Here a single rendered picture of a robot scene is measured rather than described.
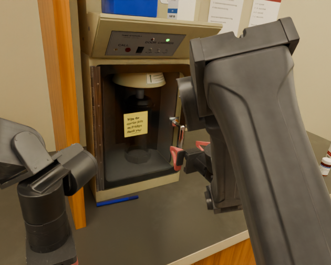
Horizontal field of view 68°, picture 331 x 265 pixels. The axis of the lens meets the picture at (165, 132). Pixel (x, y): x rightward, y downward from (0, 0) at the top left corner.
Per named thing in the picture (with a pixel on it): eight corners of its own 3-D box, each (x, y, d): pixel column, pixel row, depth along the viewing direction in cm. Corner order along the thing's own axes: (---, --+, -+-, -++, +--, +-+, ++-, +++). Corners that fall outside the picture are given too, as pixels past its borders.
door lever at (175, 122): (175, 143, 86) (169, 144, 85) (178, 118, 82) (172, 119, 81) (183, 150, 82) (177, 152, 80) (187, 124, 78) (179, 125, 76)
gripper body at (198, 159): (184, 151, 68) (200, 165, 63) (213, 145, 73) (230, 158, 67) (182, 171, 71) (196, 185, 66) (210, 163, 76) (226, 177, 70)
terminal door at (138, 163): (97, 190, 79) (92, 64, 63) (178, 171, 93) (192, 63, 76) (98, 192, 79) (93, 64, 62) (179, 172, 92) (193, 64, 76)
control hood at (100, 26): (88, 55, 62) (85, 11, 57) (194, 57, 76) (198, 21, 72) (99, 64, 53) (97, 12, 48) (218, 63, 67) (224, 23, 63)
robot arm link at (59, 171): (4, 183, 32) (40, 195, 30) (44, 158, 38) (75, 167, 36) (14, 223, 35) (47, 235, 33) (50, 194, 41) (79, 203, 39)
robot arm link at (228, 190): (180, 103, 25) (290, 80, 24) (174, 66, 28) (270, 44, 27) (206, 218, 60) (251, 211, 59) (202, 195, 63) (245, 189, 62)
